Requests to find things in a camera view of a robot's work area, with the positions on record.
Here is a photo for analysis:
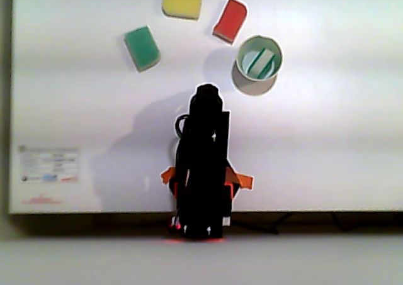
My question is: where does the white paper cup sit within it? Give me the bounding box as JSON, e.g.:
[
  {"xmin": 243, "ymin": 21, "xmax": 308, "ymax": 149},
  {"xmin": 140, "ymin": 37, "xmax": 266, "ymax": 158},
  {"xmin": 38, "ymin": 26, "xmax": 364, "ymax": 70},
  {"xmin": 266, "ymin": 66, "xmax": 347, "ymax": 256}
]
[{"xmin": 231, "ymin": 35, "xmax": 284, "ymax": 97}]

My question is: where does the green and white sponge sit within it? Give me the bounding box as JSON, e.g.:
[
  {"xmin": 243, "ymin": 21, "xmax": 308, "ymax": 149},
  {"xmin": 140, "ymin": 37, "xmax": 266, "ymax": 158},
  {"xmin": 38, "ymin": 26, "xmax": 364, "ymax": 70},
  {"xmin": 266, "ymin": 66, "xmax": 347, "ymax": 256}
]
[{"xmin": 245, "ymin": 48, "xmax": 277, "ymax": 80}]

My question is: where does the red sponge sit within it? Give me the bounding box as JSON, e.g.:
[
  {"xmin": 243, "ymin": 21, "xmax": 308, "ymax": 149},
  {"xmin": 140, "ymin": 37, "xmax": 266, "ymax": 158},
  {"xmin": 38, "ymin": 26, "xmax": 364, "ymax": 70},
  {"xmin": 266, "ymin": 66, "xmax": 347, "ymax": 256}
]
[{"xmin": 211, "ymin": 0, "xmax": 249, "ymax": 46}]

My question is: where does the yellow sponge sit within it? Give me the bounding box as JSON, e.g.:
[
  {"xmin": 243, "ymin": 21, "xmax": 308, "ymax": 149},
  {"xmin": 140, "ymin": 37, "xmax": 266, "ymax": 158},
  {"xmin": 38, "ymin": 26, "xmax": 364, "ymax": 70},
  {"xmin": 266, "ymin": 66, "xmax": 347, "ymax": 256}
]
[{"xmin": 161, "ymin": 0, "xmax": 203, "ymax": 21}]

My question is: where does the printed sticker label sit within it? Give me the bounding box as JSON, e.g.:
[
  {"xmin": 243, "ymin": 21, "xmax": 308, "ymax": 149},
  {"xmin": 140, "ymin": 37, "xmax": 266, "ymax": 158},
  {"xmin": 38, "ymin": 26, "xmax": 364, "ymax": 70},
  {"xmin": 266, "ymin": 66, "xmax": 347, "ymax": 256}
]
[{"xmin": 18, "ymin": 145, "xmax": 80, "ymax": 184}]

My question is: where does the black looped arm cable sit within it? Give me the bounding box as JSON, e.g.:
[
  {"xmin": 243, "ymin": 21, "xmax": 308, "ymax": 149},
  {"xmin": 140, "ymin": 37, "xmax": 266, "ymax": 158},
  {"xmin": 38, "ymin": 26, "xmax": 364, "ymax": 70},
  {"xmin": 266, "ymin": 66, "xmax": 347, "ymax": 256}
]
[{"xmin": 174, "ymin": 114, "xmax": 190, "ymax": 140}]

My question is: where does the black cable under table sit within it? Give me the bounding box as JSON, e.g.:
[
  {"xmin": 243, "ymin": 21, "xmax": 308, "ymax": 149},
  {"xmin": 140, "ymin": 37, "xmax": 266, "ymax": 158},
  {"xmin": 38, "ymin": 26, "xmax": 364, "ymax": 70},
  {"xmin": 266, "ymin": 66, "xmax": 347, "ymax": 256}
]
[
  {"xmin": 330, "ymin": 212, "xmax": 403, "ymax": 232},
  {"xmin": 232, "ymin": 212, "xmax": 295, "ymax": 235}
]

